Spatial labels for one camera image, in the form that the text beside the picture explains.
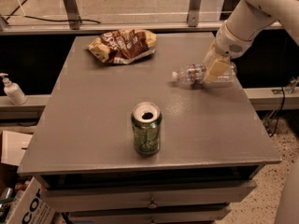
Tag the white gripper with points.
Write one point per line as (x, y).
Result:
(230, 45)

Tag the clear plastic water bottle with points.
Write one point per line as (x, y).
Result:
(191, 77)

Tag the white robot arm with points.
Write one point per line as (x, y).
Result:
(258, 15)

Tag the green soda can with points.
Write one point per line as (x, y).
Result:
(146, 121)

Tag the white pump dispenser bottle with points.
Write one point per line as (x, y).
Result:
(13, 91)

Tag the grey drawer cabinet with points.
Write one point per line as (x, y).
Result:
(123, 144)

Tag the brown chip bag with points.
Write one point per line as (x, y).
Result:
(123, 46)

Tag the top drawer knob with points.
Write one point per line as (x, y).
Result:
(152, 204)

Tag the white cardboard box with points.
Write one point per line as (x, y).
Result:
(21, 201)

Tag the metal railing frame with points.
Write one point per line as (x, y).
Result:
(52, 17)

